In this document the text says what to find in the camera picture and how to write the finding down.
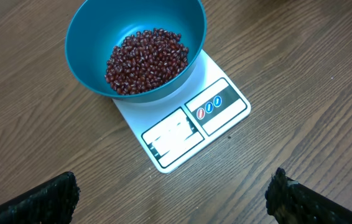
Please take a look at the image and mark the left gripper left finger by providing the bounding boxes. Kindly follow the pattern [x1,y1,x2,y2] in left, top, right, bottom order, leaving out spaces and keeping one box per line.
[0,172,80,224]

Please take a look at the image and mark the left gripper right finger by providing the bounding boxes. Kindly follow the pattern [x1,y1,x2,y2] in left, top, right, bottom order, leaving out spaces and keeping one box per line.
[265,167,352,224]

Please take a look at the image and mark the white digital kitchen scale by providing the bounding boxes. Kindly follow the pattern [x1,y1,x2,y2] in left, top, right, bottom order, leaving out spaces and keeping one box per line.
[114,51,251,174]

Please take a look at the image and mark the red beans in bowl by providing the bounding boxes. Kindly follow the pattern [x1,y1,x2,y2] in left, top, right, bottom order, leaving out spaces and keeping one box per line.
[104,28,189,95]

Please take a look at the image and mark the teal blue bowl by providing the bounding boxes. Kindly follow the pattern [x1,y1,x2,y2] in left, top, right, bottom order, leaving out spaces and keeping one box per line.
[65,0,207,103]

